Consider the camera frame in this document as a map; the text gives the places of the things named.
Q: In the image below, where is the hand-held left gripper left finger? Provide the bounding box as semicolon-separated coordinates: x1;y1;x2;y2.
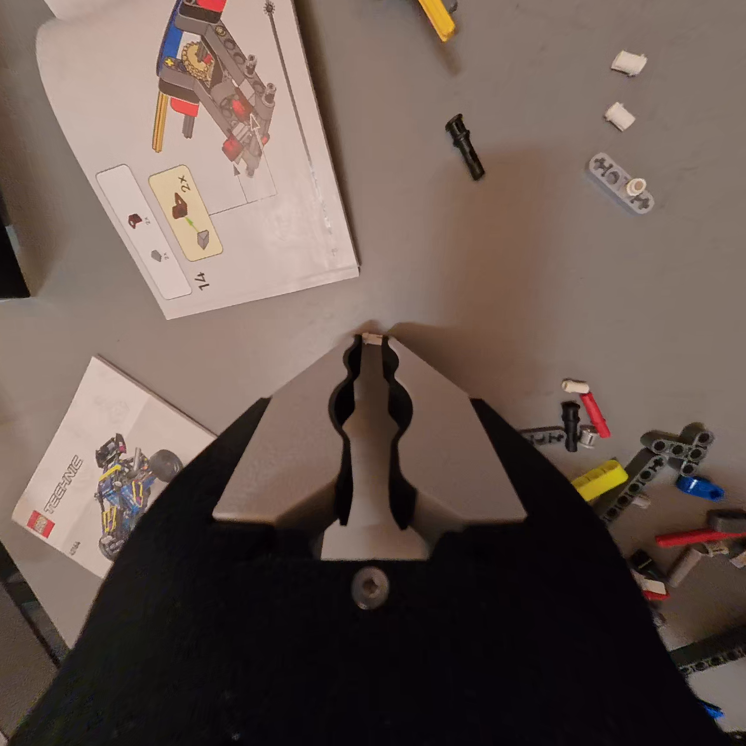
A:
213;335;364;559

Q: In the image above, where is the black connector pin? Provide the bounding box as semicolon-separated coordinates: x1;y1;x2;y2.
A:
444;112;486;182

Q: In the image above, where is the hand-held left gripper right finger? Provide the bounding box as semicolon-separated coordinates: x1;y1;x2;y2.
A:
382;335;529;559

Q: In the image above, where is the small instruction booklet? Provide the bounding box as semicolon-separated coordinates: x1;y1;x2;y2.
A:
12;356;218;579

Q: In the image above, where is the pile of loose building pieces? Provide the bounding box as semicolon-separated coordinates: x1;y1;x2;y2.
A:
518;378;746;723

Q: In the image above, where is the partly built toy car chassis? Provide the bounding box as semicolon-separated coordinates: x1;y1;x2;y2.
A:
373;0;459;43

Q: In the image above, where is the dark grey thin beam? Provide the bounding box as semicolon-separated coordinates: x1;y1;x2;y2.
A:
586;152;655;216

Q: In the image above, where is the open instruction book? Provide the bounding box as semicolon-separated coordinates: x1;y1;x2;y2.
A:
36;0;361;321

